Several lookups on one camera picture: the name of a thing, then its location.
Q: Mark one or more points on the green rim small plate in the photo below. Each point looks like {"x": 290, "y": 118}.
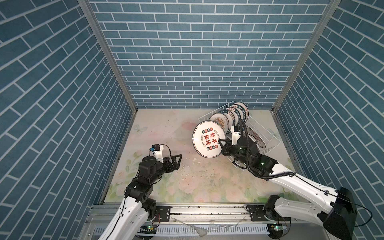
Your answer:
{"x": 235, "y": 115}
{"x": 241, "y": 110}
{"x": 230, "y": 117}

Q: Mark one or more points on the clear plastic piece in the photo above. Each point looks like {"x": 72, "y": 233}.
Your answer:
{"x": 210, "y": 229}

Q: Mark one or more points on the aluminium corner post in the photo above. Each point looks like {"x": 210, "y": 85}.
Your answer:
{"x": 318, "y": 30}
{"x": 93, "y": 22}

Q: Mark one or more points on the left green circuit board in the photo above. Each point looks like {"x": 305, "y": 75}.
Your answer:
{"x": 151, "y": 230}

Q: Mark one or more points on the orange sunburst small plate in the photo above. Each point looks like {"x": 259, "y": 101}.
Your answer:
{"x": 222, "y": 120}

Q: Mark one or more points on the aluminium left corner post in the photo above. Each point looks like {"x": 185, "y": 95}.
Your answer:
{"x": 93, "y": 22}

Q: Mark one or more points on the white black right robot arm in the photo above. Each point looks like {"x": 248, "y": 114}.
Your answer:
{"x": 325, "y": 206}

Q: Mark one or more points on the red rim small plate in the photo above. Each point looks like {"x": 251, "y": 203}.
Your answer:
{"x": 245, "y": 107}

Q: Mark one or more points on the aluminium right corner post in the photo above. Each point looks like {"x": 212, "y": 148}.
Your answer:
{"x": 318, "y": 30}

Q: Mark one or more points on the white vent grille strip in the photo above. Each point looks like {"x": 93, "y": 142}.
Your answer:
{"x": 170, "y": 230}

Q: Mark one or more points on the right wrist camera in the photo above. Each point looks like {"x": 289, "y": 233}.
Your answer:
{"x": 236, "y": 134}

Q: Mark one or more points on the white wire dish rack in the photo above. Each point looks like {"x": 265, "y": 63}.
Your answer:
{"x": 270, "y": 139}

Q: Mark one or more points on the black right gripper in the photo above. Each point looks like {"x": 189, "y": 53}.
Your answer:
{"x": 225, "y": 147}

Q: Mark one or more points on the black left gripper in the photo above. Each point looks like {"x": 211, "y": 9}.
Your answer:
{"x": 175, "y": 166}

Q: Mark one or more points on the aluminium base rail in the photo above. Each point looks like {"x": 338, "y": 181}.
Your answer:
{"x": 210, "y": 213}

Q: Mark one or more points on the right green circuit board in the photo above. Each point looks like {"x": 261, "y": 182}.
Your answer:
{"x": 277, "y": 228}

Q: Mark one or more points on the large red character plate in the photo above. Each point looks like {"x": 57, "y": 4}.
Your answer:
{"x": 206, "y": 138}
{"x": 257, "y": 138}

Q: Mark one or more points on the green circuit board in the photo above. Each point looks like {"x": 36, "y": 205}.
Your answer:
{"x": 151, "y": 230}
{"x": 277, "y": 228}

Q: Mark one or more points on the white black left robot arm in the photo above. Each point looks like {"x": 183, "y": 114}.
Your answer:
{"x": 137, "y": 207}

